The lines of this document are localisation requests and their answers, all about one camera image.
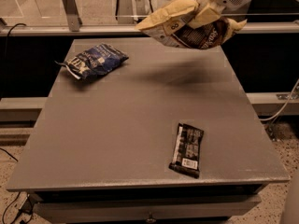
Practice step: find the blue chip bag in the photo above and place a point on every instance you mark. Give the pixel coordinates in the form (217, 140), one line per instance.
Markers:
(96, 61)

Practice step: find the grey table drawer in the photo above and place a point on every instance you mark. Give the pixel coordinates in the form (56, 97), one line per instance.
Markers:
(159, 209)

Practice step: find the black rxbar chocolate bar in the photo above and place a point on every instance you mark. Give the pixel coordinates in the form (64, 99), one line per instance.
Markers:
(186, 155)

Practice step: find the left metal railing bracket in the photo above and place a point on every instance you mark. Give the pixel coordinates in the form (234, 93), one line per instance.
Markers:
(72, 16)

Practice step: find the brown chip bag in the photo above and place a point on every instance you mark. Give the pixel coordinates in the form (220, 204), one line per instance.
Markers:
(169, 26)

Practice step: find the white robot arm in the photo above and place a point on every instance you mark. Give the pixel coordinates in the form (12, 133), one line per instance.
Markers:
(231, 5)

